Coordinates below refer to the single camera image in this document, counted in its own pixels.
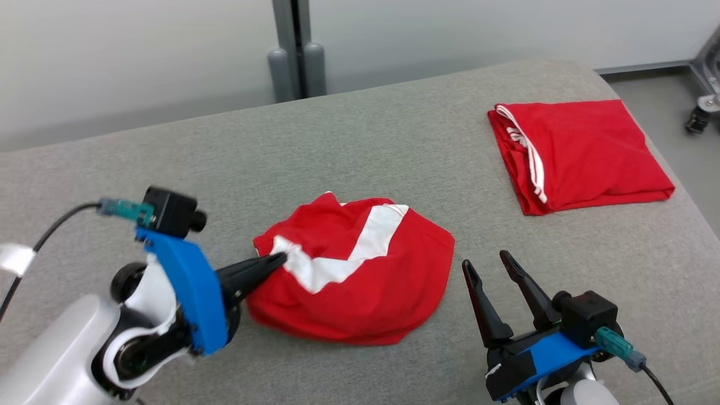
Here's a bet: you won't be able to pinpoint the teal cable connector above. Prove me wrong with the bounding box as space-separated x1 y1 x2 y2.
593 326 647 373
97 197 155 227

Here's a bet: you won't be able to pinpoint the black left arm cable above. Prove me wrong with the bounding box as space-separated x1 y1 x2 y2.
0 204 102 322

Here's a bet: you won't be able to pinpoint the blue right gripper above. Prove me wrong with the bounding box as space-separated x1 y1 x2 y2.
461 250 601 403

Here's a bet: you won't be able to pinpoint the teal left cable connector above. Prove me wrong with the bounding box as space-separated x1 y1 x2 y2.
97 197 155 227

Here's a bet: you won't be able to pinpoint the white tape tag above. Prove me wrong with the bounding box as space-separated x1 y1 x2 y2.
0 242 36 277

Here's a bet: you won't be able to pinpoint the grey rounded post foot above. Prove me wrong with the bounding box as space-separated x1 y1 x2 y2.
267 48 296 103
303 42 327 97

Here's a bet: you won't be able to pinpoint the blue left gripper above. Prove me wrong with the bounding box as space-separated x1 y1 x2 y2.
135 227 288 357

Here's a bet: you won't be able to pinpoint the red shorts with white stripes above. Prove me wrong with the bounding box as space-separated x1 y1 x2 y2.
246 191 455 346

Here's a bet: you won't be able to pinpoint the red jersey with lettering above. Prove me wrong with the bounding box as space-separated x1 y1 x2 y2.
487 100 676 216

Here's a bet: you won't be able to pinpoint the teal right cable connector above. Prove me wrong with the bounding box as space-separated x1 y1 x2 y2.
593 326 647 373

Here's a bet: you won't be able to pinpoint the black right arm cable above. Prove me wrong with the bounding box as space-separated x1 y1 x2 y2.
640 364 676 405

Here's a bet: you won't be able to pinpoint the grey partition post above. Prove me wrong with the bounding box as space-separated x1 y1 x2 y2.
272 0 313 99

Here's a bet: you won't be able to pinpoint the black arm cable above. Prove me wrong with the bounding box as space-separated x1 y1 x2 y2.
640 364 676 405
0 204 102 322

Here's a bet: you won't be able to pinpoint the black caster wheel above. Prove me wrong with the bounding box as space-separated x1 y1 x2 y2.
685 104 714 134

